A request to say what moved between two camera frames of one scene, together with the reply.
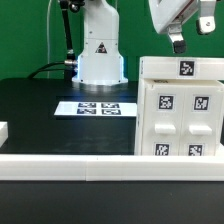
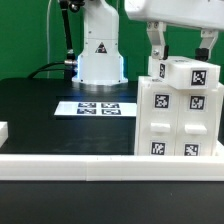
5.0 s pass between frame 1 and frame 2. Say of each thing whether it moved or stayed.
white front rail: stayed
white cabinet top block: moved
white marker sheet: stayed
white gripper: moved
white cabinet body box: stayed
